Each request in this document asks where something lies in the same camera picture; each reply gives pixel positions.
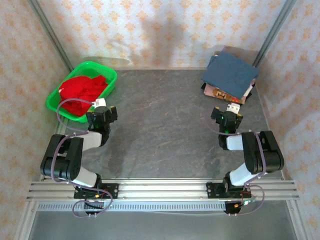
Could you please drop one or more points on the aluminium table back rail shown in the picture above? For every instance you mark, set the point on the aluminium table back rail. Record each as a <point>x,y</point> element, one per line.
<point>162,68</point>

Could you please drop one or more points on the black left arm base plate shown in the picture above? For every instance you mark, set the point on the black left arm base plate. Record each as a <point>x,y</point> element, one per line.
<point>112,191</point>

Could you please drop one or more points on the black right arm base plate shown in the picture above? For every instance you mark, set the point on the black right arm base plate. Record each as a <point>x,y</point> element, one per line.
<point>212,190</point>

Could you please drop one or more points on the pink patterned folded t-shirt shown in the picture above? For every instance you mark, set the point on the pink patterned folded t-shirt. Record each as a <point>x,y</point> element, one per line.
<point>220,94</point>

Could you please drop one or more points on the blue folded t-shirt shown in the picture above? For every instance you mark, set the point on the blue folded t-shirt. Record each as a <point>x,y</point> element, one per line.
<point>230,72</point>

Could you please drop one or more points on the red t-shirt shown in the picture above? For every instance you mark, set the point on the red t-shirt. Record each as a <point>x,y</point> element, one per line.
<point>82,92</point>

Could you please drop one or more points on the aluminium lower frame post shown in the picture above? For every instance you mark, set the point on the aluminium lower frame post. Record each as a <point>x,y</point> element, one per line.
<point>296,220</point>
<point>25,220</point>

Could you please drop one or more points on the white folded t-shirt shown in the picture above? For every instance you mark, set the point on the white folded t-shirt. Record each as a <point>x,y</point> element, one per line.
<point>250,87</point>

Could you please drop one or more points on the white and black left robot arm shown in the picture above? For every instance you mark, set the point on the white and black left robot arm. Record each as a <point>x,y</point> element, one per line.
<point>62,162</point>

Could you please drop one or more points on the aluminium frame post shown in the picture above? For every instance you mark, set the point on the aluminium frame post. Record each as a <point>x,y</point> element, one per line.
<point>296,220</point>
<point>273,30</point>
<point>25,220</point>
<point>52,35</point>

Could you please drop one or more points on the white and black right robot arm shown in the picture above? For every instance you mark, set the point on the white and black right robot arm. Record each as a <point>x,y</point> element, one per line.
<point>265,155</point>

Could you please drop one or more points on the aluminium mounting rail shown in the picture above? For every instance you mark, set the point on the aluminium mounting rail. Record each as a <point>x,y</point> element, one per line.
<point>162,190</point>

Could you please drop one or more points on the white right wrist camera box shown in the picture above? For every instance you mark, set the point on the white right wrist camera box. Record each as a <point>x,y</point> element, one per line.
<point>233,107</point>

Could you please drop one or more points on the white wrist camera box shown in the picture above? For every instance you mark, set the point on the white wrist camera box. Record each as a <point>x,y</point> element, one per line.
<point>100,102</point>
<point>233,107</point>

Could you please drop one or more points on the green plastic basket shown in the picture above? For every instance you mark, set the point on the green plastic basket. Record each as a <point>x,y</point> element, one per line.
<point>85,68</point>

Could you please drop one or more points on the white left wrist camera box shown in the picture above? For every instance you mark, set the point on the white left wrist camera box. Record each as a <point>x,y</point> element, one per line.
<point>100,102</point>

